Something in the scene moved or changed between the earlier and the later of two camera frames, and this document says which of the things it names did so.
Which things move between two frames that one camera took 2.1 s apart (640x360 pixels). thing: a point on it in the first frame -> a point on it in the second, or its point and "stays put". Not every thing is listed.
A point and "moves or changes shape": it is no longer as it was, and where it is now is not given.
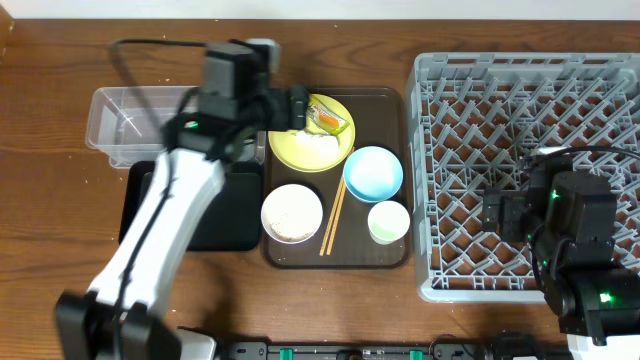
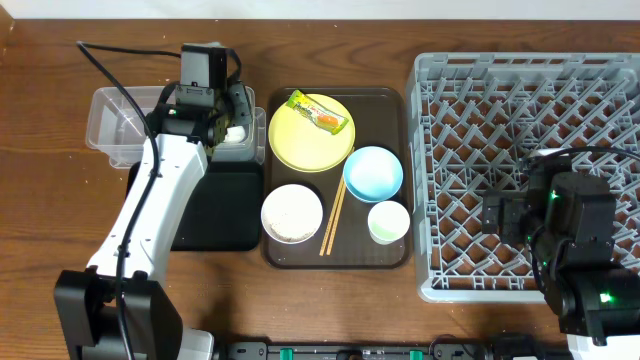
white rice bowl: [292, 214] stays put
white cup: [388, 221] stays put
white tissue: [318, 148] moves or changes shape
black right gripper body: [515, 213] stays put
